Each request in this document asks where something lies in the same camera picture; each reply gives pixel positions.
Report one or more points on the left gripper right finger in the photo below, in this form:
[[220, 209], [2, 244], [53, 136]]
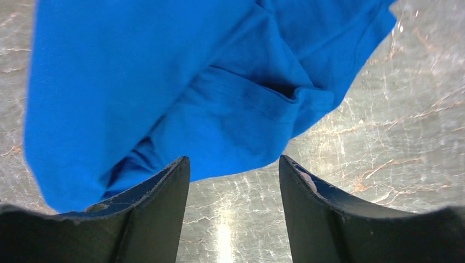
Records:
[[327, 224]]

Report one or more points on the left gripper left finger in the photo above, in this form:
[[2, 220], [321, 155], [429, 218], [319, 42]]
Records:
[[141, 224]]

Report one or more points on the blue printed t-shirt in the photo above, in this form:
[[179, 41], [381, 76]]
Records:
[[120, 89]]

